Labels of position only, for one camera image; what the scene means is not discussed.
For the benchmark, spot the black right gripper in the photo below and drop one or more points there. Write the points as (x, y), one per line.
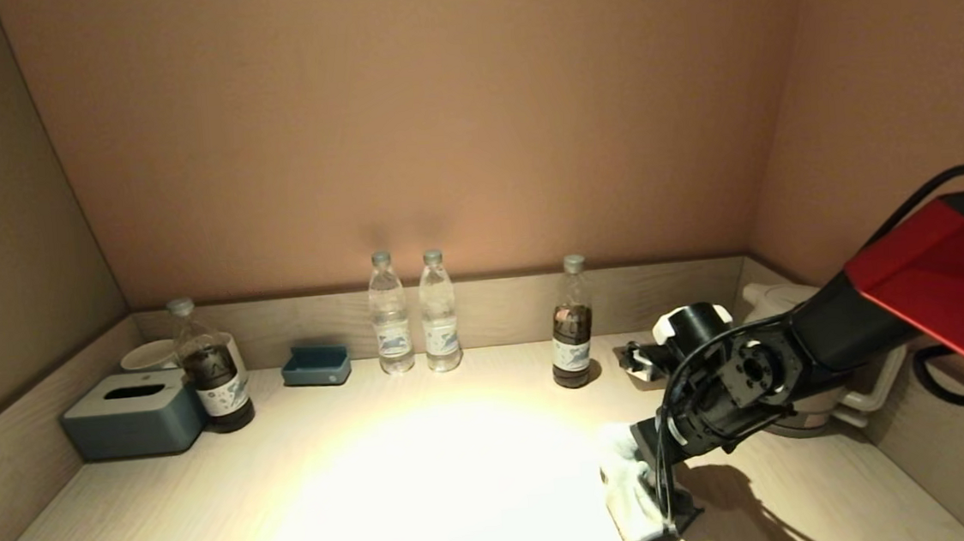
(659, 441)

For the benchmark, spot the light blue cleaning cloth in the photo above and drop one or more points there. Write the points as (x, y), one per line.
(628, 491)

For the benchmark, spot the red and black right arm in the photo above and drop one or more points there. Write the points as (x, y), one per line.
(948, 285)

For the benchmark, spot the recessed black table socket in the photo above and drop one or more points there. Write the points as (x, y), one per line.
(650, 385)

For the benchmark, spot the grey kettle base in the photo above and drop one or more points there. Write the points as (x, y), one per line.
(791, 430)

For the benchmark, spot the dark drink bottle, nearly full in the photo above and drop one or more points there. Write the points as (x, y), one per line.
(572, 339)

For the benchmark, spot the white electric kettle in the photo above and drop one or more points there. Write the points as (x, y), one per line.
(772, 299)

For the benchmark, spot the clear water bottle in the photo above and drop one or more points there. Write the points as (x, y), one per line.
(391, 327)
(441, 324)

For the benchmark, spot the small blue plastic tray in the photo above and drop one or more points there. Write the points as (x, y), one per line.
(316, 369)

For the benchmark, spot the white ceramic cup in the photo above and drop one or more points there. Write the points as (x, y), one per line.
(235, 353)
(147, 356)

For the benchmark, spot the dark drink bottle, half full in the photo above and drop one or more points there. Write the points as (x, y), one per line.
(218, 384)

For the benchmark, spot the blue-grey tissue box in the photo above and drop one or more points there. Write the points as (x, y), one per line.
(133, 427)

